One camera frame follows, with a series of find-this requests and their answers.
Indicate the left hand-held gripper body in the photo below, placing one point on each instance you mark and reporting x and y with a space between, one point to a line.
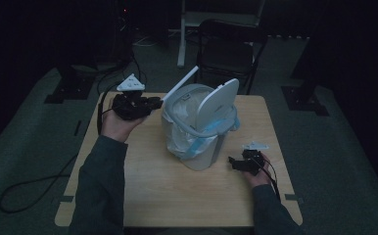
130 104

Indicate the black stand with base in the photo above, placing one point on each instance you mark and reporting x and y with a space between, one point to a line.
69 89
304 98

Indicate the clear plastic bin liner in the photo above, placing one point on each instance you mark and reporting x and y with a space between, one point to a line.
180 130

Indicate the person's left hand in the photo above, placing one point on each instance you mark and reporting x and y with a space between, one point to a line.
118 127

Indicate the white desk frame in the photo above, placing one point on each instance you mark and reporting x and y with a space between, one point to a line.
185 36

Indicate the grey tape strip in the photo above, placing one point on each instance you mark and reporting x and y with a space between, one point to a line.
293 197
65 198

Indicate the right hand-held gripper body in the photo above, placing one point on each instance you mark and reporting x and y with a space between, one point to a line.
254 160

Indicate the black folding chair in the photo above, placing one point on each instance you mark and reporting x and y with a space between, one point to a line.
227 55

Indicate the small black floor strip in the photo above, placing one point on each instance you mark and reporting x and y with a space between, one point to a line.
77 128

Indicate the dark equipment rack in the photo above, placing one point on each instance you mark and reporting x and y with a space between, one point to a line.
120 29

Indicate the grey bin with white lid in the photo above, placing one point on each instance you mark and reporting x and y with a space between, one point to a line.
216 104

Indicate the person's right hand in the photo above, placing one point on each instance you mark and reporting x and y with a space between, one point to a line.
260 178

